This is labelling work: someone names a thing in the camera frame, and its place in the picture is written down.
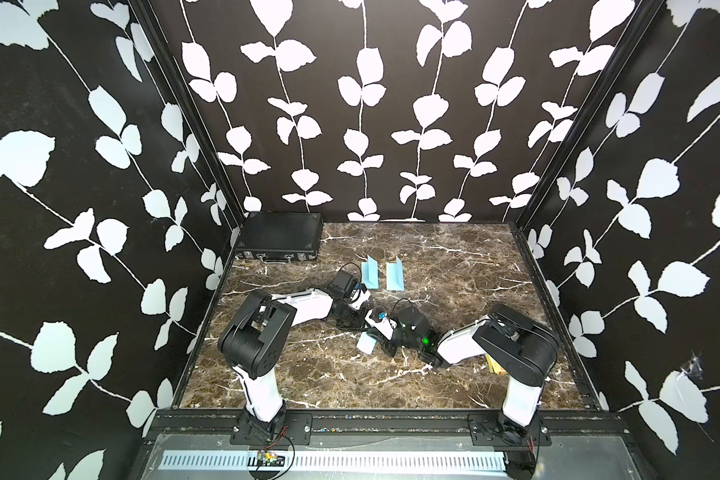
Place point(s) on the white perforated cable duct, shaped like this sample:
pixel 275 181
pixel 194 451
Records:
pixel 444 462

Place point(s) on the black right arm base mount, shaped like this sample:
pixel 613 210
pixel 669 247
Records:
pixel 494 429

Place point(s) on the pale blue square paper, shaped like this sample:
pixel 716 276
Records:
pixel 370 273

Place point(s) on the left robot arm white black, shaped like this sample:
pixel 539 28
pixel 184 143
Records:
pixel 255 337

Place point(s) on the yellow red card box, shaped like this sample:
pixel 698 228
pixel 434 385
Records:
pixel 494 366

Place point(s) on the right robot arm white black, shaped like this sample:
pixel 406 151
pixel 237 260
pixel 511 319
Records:
pixel 525 349

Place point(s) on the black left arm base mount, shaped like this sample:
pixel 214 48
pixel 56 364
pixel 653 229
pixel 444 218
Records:
pixel 285 428

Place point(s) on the light blue square paper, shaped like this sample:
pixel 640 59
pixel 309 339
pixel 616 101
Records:
pixel 395 275

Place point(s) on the small circuit board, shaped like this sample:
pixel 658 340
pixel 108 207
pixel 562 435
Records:
pixel 261 460

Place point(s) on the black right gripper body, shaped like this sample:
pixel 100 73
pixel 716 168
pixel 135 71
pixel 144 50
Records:
pixel 401 341

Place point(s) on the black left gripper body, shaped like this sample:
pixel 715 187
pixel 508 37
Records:
pixel 349 318

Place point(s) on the white square paper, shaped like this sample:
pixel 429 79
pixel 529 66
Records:
pixel 366 343

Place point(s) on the black aluminium briefcase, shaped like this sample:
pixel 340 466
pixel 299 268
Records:
pixel 279 237

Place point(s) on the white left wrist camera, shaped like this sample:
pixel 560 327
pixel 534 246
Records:
pixel 359 297

